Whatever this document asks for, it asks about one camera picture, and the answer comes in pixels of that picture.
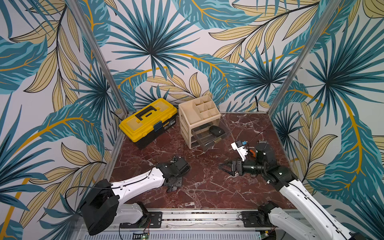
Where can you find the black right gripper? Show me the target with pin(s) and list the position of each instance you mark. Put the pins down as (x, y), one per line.
(234, 167)

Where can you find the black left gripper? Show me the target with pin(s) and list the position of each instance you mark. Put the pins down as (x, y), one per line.
(179, 183)

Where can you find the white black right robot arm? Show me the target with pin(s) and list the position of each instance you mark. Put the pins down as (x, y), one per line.
(322, 225)

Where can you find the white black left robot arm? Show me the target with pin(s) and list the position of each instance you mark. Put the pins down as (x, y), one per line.
(106, 203)

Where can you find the beige drawer organizer cabinet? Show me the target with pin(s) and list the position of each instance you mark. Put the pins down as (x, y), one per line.
(197, 113)

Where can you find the yellow black toolbox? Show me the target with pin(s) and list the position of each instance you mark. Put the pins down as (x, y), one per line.
(146, 125)

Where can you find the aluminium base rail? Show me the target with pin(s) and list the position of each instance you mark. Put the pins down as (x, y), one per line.
(187, 224)

